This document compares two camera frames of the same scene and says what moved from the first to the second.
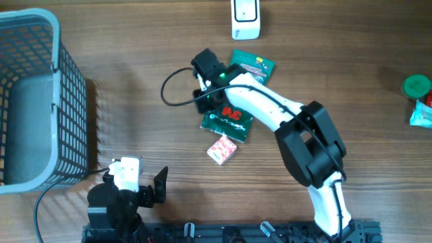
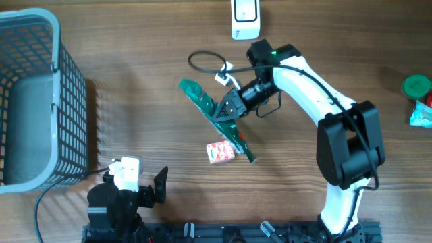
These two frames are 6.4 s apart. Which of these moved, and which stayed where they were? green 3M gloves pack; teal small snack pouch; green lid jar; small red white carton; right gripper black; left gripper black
Moved: right gripper black; green 3M gloves pack
Stayed: left gripper black; teal small snack pouch; small red white carton; green lid jar
